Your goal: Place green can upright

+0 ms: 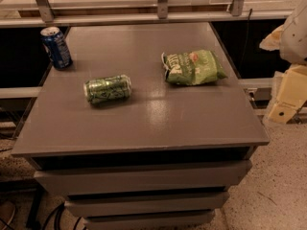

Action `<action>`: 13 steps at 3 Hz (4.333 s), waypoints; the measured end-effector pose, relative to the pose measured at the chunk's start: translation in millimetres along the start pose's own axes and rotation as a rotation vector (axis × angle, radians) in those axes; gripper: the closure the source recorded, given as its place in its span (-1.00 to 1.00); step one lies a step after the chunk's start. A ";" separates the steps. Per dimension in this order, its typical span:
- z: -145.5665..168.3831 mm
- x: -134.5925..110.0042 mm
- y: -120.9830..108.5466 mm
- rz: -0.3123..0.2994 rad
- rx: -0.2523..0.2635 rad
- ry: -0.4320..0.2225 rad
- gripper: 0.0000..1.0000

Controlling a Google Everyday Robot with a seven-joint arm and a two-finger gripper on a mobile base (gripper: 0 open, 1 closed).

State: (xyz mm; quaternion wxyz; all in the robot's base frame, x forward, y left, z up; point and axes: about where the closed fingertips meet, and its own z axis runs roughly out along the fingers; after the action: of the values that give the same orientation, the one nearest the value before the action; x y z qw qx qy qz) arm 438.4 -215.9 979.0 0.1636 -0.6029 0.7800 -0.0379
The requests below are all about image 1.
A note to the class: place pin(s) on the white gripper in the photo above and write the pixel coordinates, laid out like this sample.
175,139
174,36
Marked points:
295,37

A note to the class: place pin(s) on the green soda can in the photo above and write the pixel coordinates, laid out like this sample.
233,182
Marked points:
107,89

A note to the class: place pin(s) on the blue soda can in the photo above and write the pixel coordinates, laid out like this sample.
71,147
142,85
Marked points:
56,48

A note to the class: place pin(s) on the green chip bag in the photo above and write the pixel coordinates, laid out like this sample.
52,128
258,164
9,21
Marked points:
192,68

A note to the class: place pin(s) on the grey drawer cabinet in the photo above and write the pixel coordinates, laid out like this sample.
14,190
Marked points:
164,156

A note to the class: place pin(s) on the metal railing frame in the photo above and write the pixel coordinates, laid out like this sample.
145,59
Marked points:
40,13

